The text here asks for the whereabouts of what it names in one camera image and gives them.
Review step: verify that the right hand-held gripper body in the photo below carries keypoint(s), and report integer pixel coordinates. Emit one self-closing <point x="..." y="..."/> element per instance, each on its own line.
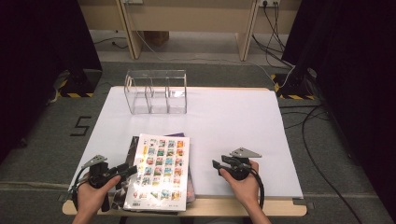
<point x="239" y="169"/>

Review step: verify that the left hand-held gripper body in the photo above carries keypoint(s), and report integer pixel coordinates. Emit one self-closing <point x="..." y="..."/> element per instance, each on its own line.
<point x="98" y="174"/>

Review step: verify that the black and red magazine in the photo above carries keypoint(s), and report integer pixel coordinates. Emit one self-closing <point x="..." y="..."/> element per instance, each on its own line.
<point x="121" y="199"/>

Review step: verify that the white book with picture grid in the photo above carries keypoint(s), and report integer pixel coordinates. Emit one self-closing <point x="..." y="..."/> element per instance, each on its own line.
<point x="158" y="174"/>

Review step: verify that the magazine with purple back cover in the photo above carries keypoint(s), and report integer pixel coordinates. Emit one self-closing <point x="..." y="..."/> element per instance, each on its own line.
<point x="176" y="134"/>

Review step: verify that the clear acrylic book rack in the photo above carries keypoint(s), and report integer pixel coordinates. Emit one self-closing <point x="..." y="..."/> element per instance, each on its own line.
<point x="155" y="93"/>

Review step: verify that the person's right hand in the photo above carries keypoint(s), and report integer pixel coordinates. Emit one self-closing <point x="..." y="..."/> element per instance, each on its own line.
<point x="246" y="191"/>

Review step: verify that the person's left hand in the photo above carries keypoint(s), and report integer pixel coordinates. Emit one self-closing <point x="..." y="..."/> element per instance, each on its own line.
<point x="90" y="199"/>

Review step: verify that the white table cover sheet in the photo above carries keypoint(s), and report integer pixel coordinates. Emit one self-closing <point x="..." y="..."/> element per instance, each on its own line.
<point x="218" y="124"/>

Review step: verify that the wooden table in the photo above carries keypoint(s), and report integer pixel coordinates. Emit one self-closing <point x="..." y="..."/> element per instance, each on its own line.
<point x="211" y="207"/>

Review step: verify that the black stand base striped tape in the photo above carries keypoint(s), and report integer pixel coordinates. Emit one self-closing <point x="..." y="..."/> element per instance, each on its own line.
<point x="70" y="85"/>
<point x="292" y="84"/>

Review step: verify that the pale cloth strip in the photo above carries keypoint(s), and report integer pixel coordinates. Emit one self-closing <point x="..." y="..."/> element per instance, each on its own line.
<point x="60" y="81"/>

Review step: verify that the black curtain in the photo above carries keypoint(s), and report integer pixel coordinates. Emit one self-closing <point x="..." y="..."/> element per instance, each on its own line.
<point x="31" y="62"/>
<point x="358" y="77"/>

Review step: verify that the beige desk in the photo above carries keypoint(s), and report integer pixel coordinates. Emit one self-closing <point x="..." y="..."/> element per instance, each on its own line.
<point x="193" y="15"/>

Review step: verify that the grey table bracket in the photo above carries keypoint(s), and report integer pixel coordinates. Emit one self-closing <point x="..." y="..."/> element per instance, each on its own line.
<point x="63" y="197"/>
<point x="303" y="203"/>

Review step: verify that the white wall socket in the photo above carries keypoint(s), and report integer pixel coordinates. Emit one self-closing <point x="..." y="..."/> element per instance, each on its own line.
<point x="269" y="3"/>

